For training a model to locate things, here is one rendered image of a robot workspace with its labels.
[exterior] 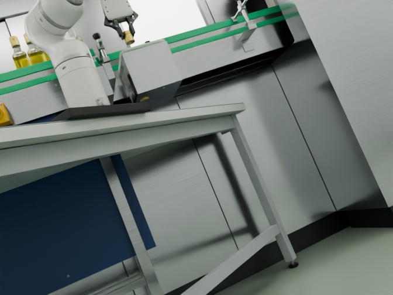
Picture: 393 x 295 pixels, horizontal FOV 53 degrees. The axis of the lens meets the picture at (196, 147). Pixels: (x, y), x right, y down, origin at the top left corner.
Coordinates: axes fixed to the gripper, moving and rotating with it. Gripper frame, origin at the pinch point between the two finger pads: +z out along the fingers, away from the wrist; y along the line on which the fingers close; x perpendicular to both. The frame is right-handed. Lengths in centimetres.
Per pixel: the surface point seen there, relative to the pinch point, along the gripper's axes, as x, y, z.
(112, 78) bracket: -11.5, 9.3, 11.5
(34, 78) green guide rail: -13.9, 36.3, 1.6
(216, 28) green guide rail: -22, -45, -1
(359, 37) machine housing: -3, -98, 29
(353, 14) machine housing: -3, -101, 18
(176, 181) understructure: -42, -6, 57
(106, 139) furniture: 23, 23, 40
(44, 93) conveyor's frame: -11.7, 34.7, 9.3
